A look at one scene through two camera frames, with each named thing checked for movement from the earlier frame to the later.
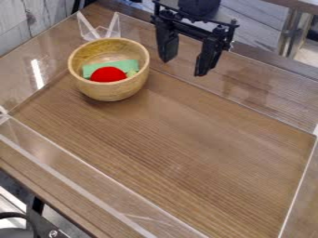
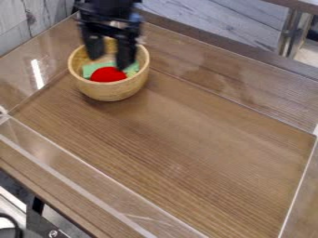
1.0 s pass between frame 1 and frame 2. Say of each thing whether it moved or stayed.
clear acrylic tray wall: stayed
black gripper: moved
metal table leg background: stayed
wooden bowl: stayed
